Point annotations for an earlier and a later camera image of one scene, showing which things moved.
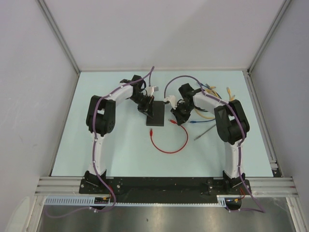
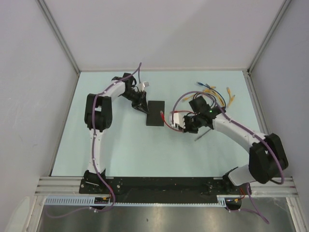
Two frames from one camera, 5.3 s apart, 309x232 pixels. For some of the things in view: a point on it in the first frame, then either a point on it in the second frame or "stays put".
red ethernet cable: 174,122 to 162,115
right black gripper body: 182,109 to 191,123
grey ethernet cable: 204,132 stays put
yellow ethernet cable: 231,97 stays put
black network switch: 158,119 stays put
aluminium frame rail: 259,186 stays put
